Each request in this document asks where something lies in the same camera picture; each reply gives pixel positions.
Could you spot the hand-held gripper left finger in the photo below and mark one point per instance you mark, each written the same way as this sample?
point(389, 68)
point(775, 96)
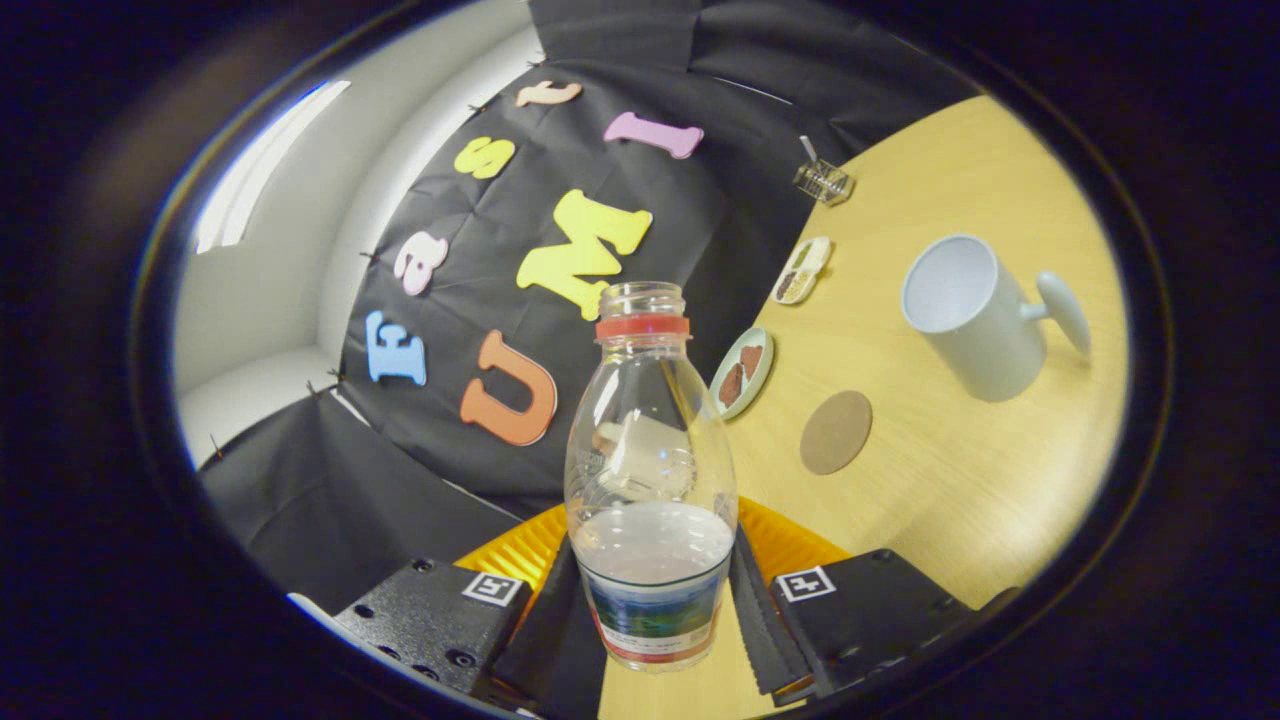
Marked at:
point(550, 650)

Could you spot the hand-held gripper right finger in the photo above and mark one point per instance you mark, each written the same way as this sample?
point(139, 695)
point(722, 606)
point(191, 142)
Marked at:
point(765, 630)

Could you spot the brown round coaster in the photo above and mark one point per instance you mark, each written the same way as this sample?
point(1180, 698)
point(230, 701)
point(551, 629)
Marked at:
point(836, 432)

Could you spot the clear plastic juice bottle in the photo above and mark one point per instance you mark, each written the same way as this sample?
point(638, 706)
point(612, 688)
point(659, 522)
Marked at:
point(650, 450)

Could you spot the light blue cup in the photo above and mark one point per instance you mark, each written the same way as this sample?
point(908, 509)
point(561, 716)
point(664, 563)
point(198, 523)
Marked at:
point(985, 340)

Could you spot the black backdrop cloth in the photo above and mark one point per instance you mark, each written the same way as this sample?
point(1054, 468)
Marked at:
point(420, 480)

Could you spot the wooden table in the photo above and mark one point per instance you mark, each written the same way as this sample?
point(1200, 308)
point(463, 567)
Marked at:
point(950, 480)

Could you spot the brown meat piece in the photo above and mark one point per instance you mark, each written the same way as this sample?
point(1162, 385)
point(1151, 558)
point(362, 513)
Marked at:
point(752, 360)
point(731, 385)

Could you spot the pale green round plate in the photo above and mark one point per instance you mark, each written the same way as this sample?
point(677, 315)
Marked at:
point(762, 352)

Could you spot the white oblong dish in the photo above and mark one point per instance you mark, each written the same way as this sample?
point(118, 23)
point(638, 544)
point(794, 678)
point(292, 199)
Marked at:
point(802, 270)

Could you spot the long ceiling light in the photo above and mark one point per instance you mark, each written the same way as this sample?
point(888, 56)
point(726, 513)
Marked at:
point(262, 170)

